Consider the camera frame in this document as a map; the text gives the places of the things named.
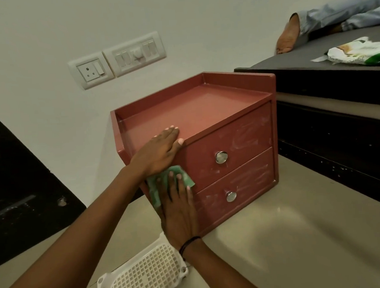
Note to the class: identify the white plastic basket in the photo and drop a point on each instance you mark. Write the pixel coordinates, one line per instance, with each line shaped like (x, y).
(143, 280)

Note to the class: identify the red wooden nightstand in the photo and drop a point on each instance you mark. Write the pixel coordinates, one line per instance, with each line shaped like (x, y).
(207, 109)

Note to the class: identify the grey mattress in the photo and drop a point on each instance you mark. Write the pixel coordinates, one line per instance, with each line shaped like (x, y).
(297, 58)

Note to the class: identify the black wrist band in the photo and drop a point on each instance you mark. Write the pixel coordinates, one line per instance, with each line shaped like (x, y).
(186, 243)

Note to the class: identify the person's right forearm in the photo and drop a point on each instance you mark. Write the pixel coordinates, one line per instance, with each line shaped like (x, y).
(217, 272)

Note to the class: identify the person's right hand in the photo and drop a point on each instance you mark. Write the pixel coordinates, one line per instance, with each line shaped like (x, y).
(178, 213)

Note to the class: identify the person's left hand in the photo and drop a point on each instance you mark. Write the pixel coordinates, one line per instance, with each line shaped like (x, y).
(155, 154)

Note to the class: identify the black door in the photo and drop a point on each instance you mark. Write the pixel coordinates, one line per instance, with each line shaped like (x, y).
(19, 191)

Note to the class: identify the white wall socket plate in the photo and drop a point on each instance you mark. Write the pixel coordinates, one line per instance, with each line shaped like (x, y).
(90, 71)

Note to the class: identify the white wall switch plate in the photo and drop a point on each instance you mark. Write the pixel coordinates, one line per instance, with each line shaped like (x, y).
(134, 54)

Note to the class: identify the person's left forearm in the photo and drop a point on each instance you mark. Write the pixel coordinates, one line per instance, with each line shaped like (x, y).
(71, 246)

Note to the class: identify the green cleaning cloth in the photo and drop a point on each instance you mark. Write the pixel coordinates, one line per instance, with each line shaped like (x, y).
(152, 189)

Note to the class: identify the white green wipes packet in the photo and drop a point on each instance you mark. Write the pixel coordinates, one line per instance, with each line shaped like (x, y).
(351, 52)

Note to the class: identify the silver drawer knob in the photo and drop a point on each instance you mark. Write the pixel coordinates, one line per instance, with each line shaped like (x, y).
(221, 157)
(231, 196)

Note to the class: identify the black bed frame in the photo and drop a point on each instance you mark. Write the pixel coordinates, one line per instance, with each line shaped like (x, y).
(337, 139)

